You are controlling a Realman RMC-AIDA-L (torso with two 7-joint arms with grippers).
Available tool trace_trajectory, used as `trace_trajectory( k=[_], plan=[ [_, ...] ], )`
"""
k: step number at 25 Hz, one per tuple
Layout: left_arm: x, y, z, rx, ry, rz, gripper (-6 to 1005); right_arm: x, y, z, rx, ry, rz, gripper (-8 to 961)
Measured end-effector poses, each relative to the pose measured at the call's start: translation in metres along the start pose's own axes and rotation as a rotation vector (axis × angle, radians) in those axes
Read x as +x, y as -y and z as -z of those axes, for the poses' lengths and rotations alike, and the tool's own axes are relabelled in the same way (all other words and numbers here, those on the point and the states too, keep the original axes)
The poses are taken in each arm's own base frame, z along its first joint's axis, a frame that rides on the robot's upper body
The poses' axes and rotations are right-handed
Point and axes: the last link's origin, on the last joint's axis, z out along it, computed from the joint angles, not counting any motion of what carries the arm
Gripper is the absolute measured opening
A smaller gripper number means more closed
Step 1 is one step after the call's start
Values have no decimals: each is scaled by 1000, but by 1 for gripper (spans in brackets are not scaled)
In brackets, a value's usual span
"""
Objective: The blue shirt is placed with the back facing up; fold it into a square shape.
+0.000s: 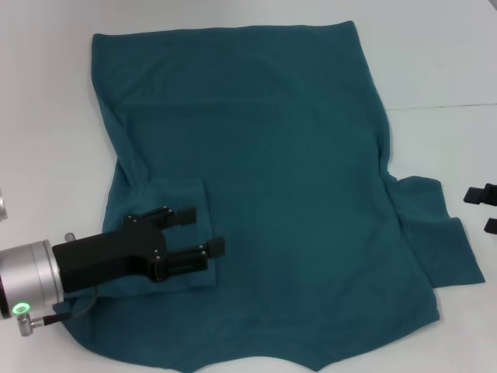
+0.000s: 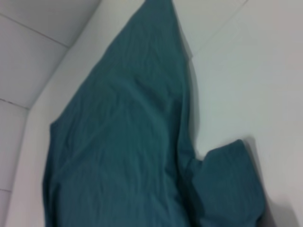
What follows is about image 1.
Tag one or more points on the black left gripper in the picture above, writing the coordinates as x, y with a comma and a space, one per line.
108, 256

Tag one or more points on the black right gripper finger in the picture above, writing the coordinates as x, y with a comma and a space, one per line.
491, 226
481, 195

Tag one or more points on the blue-green shirt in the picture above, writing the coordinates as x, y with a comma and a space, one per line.
291, 155

